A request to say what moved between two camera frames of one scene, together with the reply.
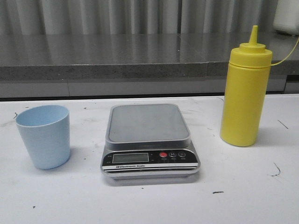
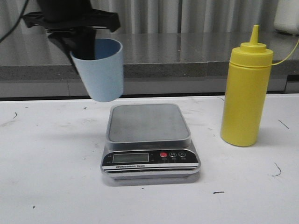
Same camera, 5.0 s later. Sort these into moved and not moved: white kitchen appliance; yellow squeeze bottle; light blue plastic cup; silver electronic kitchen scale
Moved: light blue plastic cup
Not moved: silver electronic kitchen scale; white kitchen appliance; yellow squeeze bottle
